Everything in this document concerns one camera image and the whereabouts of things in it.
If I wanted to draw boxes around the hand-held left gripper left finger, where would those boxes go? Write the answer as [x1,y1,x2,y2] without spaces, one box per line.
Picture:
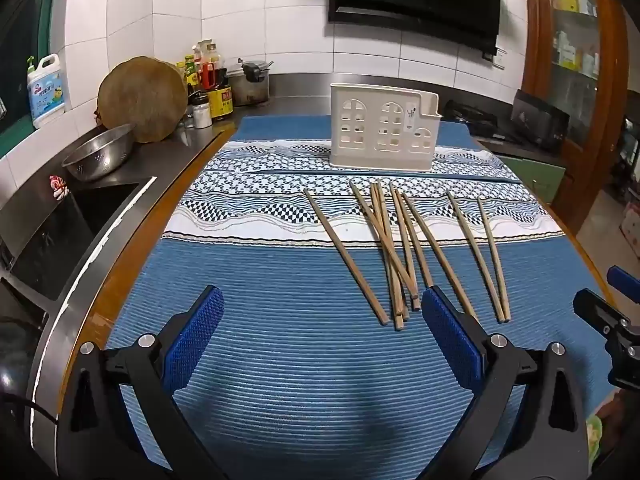
[57,285,226,480]

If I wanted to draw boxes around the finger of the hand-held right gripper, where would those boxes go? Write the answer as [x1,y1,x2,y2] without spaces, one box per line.
[573,287,640,391]
[607,266,640,305]

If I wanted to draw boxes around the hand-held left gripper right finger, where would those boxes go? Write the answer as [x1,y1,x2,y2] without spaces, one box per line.
[421,285,593,480]

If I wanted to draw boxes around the row of wooden chopsticks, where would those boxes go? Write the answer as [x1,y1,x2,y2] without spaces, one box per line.
[303,180,512,332]

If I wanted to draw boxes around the cream plastic chopstick holder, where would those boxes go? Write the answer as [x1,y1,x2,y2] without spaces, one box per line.
[328,82,442,171]

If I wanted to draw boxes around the blue patterned woven table mat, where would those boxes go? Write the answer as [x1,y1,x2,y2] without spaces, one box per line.
[102,115,616,480]

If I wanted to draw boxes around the green base cabinet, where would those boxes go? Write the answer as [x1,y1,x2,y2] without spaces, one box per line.
[480,142,566,206]

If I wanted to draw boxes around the black countertop appliance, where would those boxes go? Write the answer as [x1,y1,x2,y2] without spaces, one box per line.
[511,89,571,151]

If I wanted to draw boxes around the steel colander bowl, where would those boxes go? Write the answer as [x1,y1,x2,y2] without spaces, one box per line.
[61,124,136,182]

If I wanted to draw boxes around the black gas stove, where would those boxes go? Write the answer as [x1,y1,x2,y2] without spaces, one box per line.
[442,100,526,143]

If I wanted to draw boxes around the cluster of condiment bottles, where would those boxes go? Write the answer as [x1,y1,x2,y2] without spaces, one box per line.
[174,39,236,131]

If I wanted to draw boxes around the round wooden chopping board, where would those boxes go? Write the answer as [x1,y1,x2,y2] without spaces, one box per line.
[96,56,190,144]

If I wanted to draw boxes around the steel pressure cooker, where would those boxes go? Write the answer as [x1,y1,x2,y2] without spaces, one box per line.
[232,59,273,107]

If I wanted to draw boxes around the wooden glass-door cabinet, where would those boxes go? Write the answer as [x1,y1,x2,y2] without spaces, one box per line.
[520,0,631,236]

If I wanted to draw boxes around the white detergent jug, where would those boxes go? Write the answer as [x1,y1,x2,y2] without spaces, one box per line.
[26,53,67,129]

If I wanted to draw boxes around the assorted small boxes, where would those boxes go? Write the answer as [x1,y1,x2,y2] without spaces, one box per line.
[550,0,601,78]

